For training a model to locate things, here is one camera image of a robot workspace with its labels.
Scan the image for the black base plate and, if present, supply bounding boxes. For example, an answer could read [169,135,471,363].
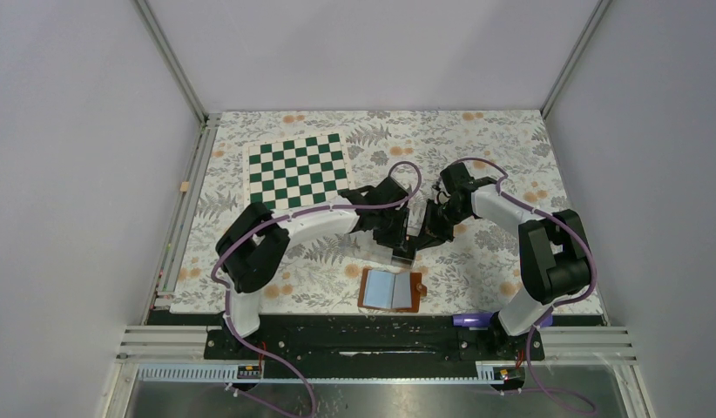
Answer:
[118,311,629,384]

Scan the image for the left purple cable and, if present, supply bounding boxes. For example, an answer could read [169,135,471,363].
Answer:
[210,160,423,418]

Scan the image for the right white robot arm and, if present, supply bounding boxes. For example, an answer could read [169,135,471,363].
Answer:
[408,158,597,359]

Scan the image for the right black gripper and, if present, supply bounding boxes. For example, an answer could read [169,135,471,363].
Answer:
[413,199,470,251]

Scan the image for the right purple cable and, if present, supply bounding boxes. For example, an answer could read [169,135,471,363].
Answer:
[449,157,599,416]

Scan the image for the brown leather card holder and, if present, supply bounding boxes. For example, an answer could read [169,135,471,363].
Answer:
[357,268,428,314]

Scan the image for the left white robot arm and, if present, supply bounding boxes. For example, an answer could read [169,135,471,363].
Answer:
[211,176,416,358]

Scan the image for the purple cable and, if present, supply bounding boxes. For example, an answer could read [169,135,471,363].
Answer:
[449,157,599,416]
[210,160,423,418]

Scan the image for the aluminium frame rail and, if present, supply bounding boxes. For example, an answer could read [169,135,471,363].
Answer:
[100,113,222,417]

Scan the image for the clear plastic box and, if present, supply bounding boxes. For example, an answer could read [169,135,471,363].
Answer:
[361,205,416,267]

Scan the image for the purple marker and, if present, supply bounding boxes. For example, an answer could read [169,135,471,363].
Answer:
[452,312,497,328]

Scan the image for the green white chessboard mat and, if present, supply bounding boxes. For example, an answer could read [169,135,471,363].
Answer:
[242,132,355,210]

